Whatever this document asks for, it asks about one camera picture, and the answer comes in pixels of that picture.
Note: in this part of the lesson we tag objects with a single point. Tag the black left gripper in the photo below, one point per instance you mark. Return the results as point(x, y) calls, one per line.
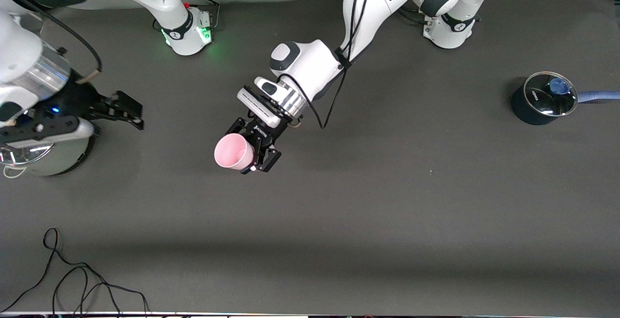
point(262, 134)

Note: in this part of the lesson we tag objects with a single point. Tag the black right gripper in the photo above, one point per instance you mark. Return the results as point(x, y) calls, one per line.
point(80, 99)

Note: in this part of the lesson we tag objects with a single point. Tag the pink plastic cup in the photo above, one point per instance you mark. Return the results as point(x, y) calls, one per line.
point(232, 152)

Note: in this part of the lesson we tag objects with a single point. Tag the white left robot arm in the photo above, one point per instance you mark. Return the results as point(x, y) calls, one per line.
point(315, 64)

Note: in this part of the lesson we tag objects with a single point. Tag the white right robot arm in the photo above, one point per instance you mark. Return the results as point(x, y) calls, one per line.
point(19, 42)

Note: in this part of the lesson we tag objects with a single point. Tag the pale green cooking pot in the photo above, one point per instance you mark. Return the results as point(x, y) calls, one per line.
point(68, 156)

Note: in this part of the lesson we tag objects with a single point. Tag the glass pot lid metal knob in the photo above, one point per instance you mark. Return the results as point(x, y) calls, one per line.
point(29, 153)

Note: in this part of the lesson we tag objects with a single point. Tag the dark blue saucepan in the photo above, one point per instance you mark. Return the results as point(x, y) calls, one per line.
point(525, 110)

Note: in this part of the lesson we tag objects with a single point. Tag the glass lid blue knob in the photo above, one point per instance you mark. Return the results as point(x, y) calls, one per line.
point(545, 100)

